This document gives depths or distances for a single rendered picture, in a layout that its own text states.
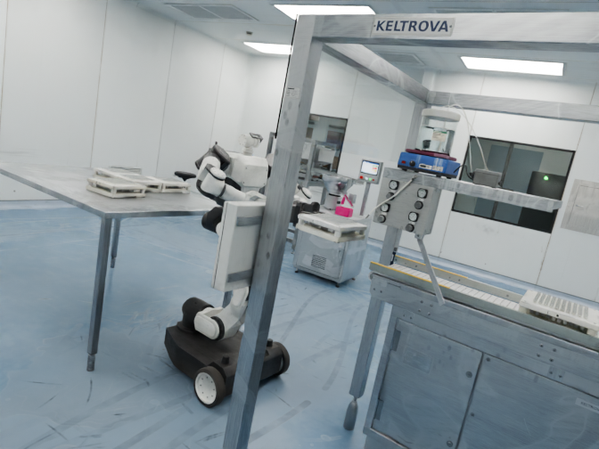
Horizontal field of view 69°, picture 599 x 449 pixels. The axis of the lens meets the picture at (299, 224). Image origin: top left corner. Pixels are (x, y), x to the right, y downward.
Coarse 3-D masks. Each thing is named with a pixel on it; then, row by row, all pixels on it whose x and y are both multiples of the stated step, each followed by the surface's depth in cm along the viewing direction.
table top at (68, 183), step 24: (0, 168) 281; (24, 168) 296; (48, 168) 315; (72, 168) 336; (48, 192) 247; (72, 192) 248; (96, 192) 261; (144, 192) 292; (168, 192) 310; (192, 192) 330; (120, 216) 225; (144, 216) 237
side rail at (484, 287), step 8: (400, 264) 206; (408, 264) 204; (416, 264) 202; (440, 272) 196; (456, 280) 192; (464, 280) 190; (472, 280) 188; (480, 288) 186; (488, 288) 184; (496, 288) 183; (504, 296) 181; (512, 296) 179; (520, 296) 178
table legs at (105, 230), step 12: (108, 228) 223; (108, 240) 224; (108, 252) 226; (96, 264) 226; (96, 276) 227; (96, 288) 227; (96, 300) 228; (228, 300) 317; (96, 312) 230; (96, 324) 232; (96, 336) 234; (96, 348) 236
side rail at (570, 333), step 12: (372, 264) 185; (396, 276) 179; (408, 276) 176; (432, 288) 171; (444, 288) 168; (468, 300) 163; (480, 300) 161; (504, 312) 156; (516, 312) 154; (540, 324) 150; (552, 324) 148; (564, 336) 146; (576, 336) 144; (588, 336) 142
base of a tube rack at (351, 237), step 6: (300, 228) 205; (306, 228) 203; (312, 228) 202; (318, 234) 199; (324, 234) 197; (330, 234) 196; (342, 234) 201; (348, 234) 204; (354, 234) 206; (360, 234) 209; (330, 240) 195; (336, 240) 193; (342, 240) 196; (348, 240) 199; (354, 240) 204; (360, 240) 208
